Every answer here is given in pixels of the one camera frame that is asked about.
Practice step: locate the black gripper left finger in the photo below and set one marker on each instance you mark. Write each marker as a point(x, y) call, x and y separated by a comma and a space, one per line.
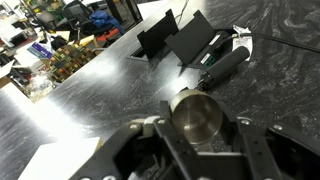
point(133, 150)

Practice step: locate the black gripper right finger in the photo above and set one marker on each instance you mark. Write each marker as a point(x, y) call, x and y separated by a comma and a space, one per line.
point(280, 153)

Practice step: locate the small steel measuring cup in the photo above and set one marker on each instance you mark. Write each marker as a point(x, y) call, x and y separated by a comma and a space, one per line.
point(196, 116)

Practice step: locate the light wooden block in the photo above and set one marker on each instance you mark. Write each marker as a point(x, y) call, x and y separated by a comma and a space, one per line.
point(60, 160)

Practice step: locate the multicoloured patterned cloth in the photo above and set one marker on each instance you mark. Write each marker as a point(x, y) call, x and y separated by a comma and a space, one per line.
point(70, 61)

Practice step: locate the white paper tag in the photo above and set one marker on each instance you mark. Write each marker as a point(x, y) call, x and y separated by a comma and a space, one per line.
point(245, 41)

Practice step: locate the black pop-up outlet box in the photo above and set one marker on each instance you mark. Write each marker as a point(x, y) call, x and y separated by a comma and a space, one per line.
point(191, 38)
point(156, 35)

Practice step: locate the blue jacket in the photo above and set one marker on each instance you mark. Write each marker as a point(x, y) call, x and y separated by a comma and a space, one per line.
point(103, 20)

